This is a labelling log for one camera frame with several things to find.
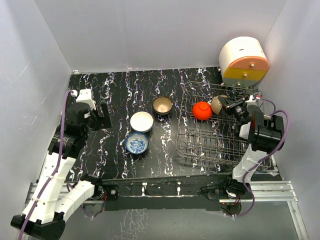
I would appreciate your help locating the red bowl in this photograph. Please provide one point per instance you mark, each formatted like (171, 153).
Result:
(202, 111)

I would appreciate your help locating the black glossy bowl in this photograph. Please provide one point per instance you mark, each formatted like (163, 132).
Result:
(216, 105)

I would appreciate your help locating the blue white patterned bowl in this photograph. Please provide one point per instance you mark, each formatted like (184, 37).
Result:
(137, 143)

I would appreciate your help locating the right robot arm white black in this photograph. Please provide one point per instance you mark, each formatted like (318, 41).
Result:
(265, 135)

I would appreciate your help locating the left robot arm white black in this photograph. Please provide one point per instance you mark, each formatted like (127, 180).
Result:
(46, 214)

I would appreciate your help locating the aluminium frame rail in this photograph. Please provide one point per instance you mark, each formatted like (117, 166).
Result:
(264, 191)

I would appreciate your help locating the wire dish rack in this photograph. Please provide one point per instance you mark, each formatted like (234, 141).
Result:
(211, 141)

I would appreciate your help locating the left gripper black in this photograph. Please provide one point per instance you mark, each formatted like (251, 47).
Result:
(103, 121)

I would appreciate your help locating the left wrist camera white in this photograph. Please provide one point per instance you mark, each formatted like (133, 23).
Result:
(84, 96)

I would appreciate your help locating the brown beige bowl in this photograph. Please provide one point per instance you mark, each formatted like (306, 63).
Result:
(162, 105)

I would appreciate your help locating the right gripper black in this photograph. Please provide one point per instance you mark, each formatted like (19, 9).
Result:
(229, 102)

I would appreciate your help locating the round drawer cabinet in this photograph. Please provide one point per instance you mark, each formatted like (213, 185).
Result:
(242, 62)

